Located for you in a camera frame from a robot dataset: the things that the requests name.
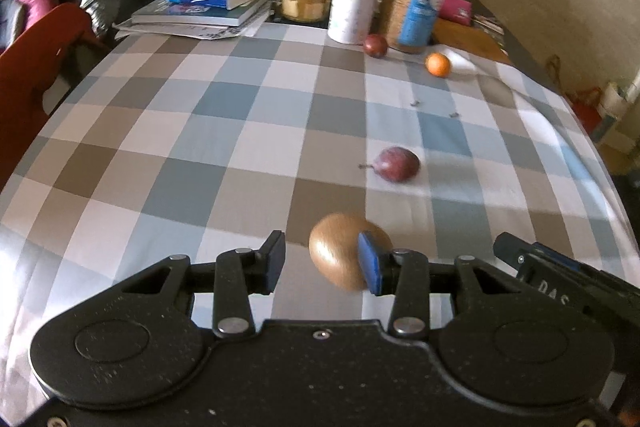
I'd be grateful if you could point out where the white paper bag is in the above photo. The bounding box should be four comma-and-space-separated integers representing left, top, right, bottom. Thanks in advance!
600, 79, 636, 120

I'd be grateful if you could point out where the red paper bag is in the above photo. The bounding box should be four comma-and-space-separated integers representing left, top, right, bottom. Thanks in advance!
570, 87, 608, 132

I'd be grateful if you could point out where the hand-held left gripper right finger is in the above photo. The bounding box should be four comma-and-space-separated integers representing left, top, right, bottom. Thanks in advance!
357, 232, 523, 340

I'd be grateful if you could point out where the mandarin orange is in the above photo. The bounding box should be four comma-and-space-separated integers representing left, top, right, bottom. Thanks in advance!
425, 52, 452, 78

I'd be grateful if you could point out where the brown kiwi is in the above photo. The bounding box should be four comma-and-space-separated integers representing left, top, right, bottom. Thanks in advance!
308, 212, 393, 292

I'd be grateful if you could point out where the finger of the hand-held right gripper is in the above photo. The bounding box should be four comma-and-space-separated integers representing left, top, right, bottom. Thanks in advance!
530, 243, 640, 295
492, 232, 535, 279

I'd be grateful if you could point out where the dark purple plum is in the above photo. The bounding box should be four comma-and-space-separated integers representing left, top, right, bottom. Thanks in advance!
359, 146, 421, 184

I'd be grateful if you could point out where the checked tablecloth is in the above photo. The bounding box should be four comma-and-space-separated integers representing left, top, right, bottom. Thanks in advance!
0, 24, 640, 388

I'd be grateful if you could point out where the dark cover book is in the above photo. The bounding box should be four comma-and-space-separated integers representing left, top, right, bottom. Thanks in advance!
131, 0, 273, 28

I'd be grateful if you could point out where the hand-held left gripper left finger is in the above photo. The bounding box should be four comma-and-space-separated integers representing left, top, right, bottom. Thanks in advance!
120, 229, 287, 340

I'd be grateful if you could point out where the pink pouch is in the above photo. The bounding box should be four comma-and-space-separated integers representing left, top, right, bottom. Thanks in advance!
437, 0, 473, 26

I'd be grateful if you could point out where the brown wooden board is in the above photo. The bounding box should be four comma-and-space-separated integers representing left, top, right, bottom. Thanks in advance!
432, 19, 508, 62

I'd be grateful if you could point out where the dark red plum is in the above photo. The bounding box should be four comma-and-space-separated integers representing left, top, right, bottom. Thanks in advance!
363, 34, 389, 58

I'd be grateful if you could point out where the red wooden chair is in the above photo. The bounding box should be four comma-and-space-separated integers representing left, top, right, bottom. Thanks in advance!
0, 3, 101, 118

